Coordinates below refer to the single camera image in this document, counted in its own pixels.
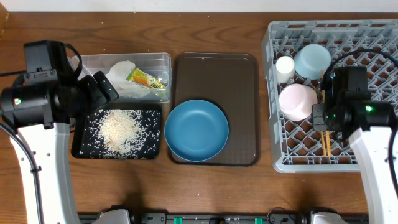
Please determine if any white napkin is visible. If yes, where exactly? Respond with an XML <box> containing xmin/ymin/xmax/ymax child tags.
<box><xmin>106</xmin><ymin>60</ymin><xmax>147</xmax><ymax>98</ymax></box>

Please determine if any wooden chopstick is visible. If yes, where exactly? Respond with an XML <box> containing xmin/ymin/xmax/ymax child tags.
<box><xmin>313</xmin><ymin>86</ymin><xmax>326</xmax><ymax>156</ymax></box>
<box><xmin>321</xmin><ymin>70</ymin><xmax>331</xmax><ymax>157</ymax></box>

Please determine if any green yellow snack wrapper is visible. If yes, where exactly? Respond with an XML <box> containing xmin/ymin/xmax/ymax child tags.
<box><xmin>126</xmin><ymin>68</ymin><xmax>165</xmax><ymax>89</ymax></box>

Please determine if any pink bowl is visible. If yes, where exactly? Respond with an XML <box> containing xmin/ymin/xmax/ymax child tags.
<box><xmin>279</xmin><ymin>83</ymin><xmax>318</xmax><ymax>121</ymax></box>

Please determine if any rice leftovers pile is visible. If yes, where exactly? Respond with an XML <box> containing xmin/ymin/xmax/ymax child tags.
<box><xmin>79</xmin><ymin>108</ymin><xmax>161</xmax><ymax>157</ymax></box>

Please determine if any light blue small bowl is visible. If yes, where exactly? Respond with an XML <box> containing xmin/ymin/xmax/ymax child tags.
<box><xmin>294</xmin><ymin>44</ymin><xmax>331</xmax><ymax>80</ymax></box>

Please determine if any cream plastic cup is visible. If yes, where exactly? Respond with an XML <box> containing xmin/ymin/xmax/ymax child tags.
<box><xmin>275</xmin><ymin>56</ymin><xmax>295</xmax><ymax>83</ymax></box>

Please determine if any grey dishwasher rack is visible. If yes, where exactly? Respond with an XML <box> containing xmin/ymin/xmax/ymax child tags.
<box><xmin>261</xmin><ymin>19</ymin><xmax>397</xmax><ymax>173</ymax></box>

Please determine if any dark blue plate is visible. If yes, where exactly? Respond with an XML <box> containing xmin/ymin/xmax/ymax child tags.
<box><xmin>164</xmin><ymin>100</ymin><xmax>229</xmax><ymax>162</ymax></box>

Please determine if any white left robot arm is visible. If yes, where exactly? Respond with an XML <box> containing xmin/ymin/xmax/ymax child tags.
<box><xmin>1</xmin><ymin>72</ymin><xmax>118</xmax><ymax>223</ymax></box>

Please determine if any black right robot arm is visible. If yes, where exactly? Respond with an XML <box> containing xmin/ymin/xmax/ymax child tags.
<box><xmin>312</xmin><ymin>93</ymin><xmax>397</xmax><ymax>223</ymax></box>

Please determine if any clear plastic bin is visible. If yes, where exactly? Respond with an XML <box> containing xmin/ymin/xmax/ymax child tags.
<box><xmin>69</xmin><ymin>52</ymin><xmax>172</xmax><ymax>103</ymax></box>

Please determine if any black tray bin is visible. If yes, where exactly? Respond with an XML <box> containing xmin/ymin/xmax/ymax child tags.
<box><xmin>70</xmin><ymin>103</ymin><xmax>162</xmax><ymax>161</ymax></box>

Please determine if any brown serving tray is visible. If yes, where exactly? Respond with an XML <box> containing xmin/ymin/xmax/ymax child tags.
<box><xmin>168</xmin><ymin>52</ymin><xmax>261</xmax><ymax>167</ymax></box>

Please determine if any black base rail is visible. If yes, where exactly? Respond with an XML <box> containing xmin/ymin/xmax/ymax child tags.
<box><xmin>77</xmin><ymin>212</ymin><xmax>369</xmax><ymax>224</ymax></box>

